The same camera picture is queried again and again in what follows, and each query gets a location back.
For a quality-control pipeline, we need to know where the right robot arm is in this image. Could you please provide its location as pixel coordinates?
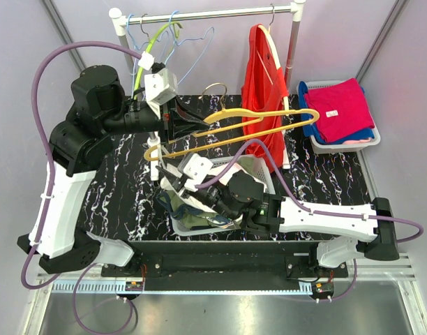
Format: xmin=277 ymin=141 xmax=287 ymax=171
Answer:
xmin=158 ymin=165 xmax=399 ymax=277

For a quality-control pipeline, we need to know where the clothes rack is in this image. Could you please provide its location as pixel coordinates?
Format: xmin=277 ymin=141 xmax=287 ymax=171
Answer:
xmin=108 ymin=0 xmax=307 ymax=181

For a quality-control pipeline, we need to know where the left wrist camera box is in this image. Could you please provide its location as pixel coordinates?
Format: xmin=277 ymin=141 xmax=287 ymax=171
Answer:
xmin=144 ymin=62 xmax=178 ymax=119

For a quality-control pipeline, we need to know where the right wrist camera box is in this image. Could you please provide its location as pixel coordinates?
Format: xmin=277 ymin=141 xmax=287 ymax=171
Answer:
xmin=177 ymin=152 xmax=214 ymax=185

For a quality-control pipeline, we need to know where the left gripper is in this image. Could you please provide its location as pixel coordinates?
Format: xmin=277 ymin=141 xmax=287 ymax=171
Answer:
xmin=100 ymin=94 xmax=211 ymax=146

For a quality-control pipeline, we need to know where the white laundry basket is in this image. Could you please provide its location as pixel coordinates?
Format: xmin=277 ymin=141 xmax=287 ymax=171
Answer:
xmin=170 ymin=155 xmax=276 ymax=237

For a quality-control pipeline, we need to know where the red tank top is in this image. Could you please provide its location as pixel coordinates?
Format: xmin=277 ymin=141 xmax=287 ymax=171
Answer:
xmin=241 ymin=24 xmax=286 ymax=172

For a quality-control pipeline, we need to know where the olive printed tank top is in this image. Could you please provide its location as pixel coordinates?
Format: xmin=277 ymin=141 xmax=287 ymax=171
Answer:
xmin=156 ymin=154 xmax=268 ymax=231

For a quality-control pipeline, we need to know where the lime green hanger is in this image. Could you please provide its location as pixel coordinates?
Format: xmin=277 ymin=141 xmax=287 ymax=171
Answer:
xmin=131 ymin=20 xmax=182 ymax=98

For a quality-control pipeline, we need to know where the yellow hanger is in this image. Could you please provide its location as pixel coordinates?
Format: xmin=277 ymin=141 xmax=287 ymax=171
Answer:
xmin=143 ymin=82 xmax=321 ymax=162

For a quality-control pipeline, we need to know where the pink tank top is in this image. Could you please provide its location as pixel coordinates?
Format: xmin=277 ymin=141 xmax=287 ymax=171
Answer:
xmin=158 ymin=153 xmax=269 ymax=226

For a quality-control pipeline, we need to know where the white wooden hanger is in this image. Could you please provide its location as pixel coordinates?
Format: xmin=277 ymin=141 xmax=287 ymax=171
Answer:
xmin=257 ymin=21 xmax=290 ymax=110

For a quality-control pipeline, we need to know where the light blue wire hanger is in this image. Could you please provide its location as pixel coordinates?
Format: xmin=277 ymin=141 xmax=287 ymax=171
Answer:
xmin=126 ymin=13 xmax=144 ymax=88

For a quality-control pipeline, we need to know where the magenta folded shirt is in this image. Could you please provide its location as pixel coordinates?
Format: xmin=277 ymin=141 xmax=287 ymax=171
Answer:
xmin=306 ymin=78 xmax=375 ymax=142

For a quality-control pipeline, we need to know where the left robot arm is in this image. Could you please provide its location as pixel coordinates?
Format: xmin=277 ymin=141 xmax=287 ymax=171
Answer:
xmin=17 ymin=64 xmax=208 ymax=276

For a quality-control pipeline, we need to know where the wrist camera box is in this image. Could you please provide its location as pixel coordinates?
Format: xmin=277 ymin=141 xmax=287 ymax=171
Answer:
xmin=177 ymin=152 xmax=214 ymax=185
xmin=144 ymin=62 xmax=178 ymax=119

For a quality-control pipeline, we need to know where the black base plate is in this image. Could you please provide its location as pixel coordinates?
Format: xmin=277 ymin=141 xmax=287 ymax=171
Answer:
xmin=101 ymin=239 xmax=392 ymax=292

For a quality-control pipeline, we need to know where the grey basket with clothes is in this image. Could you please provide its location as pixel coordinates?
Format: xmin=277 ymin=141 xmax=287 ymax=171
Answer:
xmin=297 ymin=80 xmax=381 ymax=154

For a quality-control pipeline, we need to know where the blue folded shirt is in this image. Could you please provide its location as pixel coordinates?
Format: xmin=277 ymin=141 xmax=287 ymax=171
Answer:
xmin=297 ymin=81 xmax=375 ymax=145

